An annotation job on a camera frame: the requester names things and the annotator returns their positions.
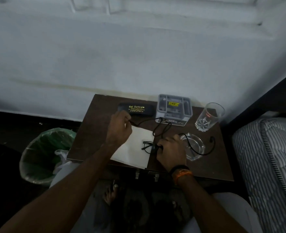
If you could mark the person's right forearm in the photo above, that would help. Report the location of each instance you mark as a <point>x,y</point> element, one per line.
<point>206,208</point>

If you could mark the green lined waste bin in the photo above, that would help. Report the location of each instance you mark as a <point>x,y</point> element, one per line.
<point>41,155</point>

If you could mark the metal drawer latch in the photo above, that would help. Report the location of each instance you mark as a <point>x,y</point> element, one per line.
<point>137,174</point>
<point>156,177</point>

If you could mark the clear drinking glass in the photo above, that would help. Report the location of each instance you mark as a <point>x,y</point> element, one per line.
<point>208,118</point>

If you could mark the black wristband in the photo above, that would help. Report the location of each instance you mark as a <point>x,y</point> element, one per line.
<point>179,168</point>

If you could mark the grey striped quilted mattress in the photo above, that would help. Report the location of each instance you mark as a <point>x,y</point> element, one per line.
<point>274,172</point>

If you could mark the black bed frame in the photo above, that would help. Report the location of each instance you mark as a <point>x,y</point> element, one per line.
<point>266,101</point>

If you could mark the grey plastic organizer box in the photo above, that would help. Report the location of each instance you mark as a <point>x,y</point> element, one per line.
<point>174,109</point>

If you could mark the black glasses case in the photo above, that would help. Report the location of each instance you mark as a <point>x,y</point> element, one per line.
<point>136,109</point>

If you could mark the clear glass ashtray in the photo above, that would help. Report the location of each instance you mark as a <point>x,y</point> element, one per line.
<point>197,148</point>

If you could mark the person's right hand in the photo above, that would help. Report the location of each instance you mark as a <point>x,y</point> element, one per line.
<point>173,152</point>

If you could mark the person's left hand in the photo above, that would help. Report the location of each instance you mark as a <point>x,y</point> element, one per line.
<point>118,129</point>

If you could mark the person's left forearm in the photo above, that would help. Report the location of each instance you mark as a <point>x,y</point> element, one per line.
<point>60,196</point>

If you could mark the white paper napkin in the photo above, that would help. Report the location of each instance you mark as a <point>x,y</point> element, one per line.
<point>133,150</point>

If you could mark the person's left foot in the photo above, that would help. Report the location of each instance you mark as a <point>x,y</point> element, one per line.
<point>110,195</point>

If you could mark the person's foot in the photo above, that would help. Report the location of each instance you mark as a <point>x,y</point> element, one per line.
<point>110,195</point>
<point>175,207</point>

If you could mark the black eyeglasses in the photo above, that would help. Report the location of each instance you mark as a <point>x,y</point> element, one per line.
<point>147,146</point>

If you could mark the person's right foot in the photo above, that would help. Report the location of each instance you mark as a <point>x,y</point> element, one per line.
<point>175,207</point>

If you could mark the pink-white wrapper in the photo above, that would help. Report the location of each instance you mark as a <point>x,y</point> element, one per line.
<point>60,160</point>

